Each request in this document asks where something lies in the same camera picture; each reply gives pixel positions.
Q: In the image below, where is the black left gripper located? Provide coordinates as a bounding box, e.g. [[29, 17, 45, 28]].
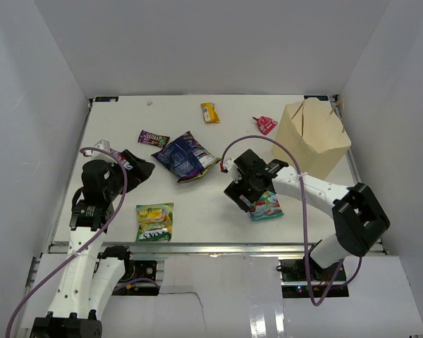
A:
[[104, 149, 154, 200]]

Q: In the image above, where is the teal candy packet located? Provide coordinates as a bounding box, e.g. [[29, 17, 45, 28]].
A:
[[240, 191, 284, 222]]

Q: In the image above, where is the dark blue chips bag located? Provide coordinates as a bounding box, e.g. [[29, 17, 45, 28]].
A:
[[152, 131, 220, 183]]

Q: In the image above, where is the purple white snack packet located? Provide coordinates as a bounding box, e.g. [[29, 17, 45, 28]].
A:
[[110, 149, 133, 170]]

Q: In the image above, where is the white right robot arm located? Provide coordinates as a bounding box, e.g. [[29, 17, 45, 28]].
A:
[[223, 149, 391, 281]]

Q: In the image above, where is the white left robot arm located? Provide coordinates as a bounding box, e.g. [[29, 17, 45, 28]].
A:
[[30, 150, 154, 337]]

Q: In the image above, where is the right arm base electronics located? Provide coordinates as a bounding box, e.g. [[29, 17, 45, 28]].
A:
[[276, 259, 349, 299]]

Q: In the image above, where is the green yellow chips bag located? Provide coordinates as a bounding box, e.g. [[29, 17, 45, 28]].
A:
[[135, 203, 174, 242]]

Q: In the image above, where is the brown paper bag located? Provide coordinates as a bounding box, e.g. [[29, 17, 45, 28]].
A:
[[272, 97, 351, 180]]

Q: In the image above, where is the purple chocolate bar wrapper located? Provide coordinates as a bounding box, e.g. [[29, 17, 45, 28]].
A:
[[137, 130, 170, 149]]

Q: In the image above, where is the red candy packet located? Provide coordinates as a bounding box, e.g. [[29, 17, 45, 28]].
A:
[[252, 116, 278, 135]]

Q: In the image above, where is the yellow snack bar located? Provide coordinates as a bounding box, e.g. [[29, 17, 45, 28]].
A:
[[200, 102, 220, 123]]

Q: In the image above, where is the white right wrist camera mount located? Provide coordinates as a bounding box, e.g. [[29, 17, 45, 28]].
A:
[[220, 158, 243, 183]]

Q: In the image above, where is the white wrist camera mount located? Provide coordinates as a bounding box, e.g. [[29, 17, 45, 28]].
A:
[[80, 139, 116, 163], [220, 158, 243, 183]]

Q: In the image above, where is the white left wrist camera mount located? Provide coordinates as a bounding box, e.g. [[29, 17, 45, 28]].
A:
[[80, 139, 116, 163]]

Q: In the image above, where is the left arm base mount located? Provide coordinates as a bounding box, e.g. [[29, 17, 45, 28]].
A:
[[112, 260, 164, 296]]

